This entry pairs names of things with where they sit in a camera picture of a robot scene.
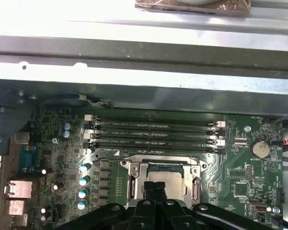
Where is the metal socket cover frame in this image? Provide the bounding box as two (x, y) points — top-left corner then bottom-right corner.
(126, 161), (202, 208)

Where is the blue rear port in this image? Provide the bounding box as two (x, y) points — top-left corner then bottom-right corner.
(18, 145), (40, 173)

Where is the black RAM slot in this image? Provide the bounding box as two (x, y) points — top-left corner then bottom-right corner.
(84, 114), (226, 128)
(90, 122), (226, 136)
(83, 141), (228, 155)
(84, 130), (226, 147)

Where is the CPU socket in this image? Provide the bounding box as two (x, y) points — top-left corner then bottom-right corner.
(120, 157), (209, 209)

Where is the internal USB port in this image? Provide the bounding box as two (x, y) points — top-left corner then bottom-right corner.
(246, 202), (267, 216)

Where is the thin black cable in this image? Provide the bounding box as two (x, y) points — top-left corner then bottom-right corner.
(269, 113), (288, 129)

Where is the black fan housing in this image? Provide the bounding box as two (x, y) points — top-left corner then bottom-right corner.
(0, 81), (40, 155)

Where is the black square chip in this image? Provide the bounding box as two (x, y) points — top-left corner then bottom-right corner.
(234, 182), (248, 196)

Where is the black PC case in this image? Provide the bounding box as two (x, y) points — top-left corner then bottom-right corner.
(0, 33), (288, 230)

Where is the silver rear port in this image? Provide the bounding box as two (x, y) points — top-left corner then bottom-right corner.
(12, 132), (31, 145)
(7, 200), (26, 216)
(4, 181), (34, 200)

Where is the green motherboard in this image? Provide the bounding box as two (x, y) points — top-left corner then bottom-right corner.
(11, 106), (285, 230)

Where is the thin white wire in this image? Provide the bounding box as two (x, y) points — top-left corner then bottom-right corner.
(85, 99), (112, 108)

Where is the silver CPU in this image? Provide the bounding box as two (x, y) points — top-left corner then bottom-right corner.
(147, 165), (186, 201)

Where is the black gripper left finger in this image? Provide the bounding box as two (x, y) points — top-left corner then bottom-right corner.
(60, 181), (160, 230)

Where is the round coin battery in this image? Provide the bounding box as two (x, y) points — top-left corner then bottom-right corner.
(251, 139), (270, 158)

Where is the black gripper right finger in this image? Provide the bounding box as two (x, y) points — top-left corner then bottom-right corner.
(156, 181), (277, 230)

